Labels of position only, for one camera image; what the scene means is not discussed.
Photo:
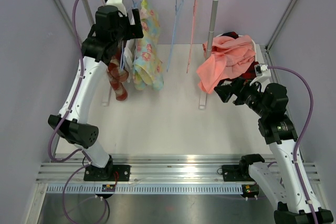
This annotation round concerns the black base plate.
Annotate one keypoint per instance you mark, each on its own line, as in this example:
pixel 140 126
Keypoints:
pixel 234 173
pixel 121 173

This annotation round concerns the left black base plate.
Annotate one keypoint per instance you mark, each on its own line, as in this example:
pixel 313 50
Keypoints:
pixel 121 173

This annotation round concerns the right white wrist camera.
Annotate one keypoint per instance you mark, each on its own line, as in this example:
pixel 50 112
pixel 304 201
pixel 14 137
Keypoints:
pixel 262 73

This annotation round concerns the white slotted cable duct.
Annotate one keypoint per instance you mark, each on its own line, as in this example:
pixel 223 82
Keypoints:
pixel 148 189

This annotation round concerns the aluminium mounting rail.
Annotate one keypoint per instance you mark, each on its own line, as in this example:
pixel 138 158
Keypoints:
pixel 150 169

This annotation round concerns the brown plaid garment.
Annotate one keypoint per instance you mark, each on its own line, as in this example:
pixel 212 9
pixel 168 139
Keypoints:
pixel 117 77

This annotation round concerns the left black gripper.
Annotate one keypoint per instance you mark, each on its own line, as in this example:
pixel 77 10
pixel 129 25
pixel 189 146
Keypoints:
pixel 133 31

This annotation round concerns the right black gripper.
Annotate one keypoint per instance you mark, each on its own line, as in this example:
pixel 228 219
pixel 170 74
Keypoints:
pixel 239 87

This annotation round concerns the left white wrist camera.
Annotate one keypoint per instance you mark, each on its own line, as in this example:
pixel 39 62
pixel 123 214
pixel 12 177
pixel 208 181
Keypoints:
pixel 118 4

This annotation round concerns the white garment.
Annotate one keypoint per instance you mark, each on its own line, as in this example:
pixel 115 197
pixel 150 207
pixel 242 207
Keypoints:
pixel 129 54

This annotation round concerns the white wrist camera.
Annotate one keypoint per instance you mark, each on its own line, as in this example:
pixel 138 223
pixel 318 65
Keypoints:
pixel 262 73
pixel 118 4

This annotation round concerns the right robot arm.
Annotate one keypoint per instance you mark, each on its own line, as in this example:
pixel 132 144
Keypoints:
pixel 292 198

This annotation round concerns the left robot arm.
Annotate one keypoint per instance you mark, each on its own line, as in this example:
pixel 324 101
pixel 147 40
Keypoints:
pixel 111 28

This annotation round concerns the red plaid skirt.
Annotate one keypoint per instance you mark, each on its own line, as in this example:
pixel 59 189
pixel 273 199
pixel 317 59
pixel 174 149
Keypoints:
pixel 249 74

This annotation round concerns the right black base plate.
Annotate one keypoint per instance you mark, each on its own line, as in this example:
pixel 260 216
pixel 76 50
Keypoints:
pixel 234 173

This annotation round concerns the floral pastel garment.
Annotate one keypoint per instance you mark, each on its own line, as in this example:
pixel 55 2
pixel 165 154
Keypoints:
pixel 147 66

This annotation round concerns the salmon pink skirt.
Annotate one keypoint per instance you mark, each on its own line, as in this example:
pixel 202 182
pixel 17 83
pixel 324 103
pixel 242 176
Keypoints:
pixel 229 59

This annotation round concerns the white plastic basket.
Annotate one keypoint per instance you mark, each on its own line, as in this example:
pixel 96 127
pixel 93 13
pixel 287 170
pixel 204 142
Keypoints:
pixel 258 56

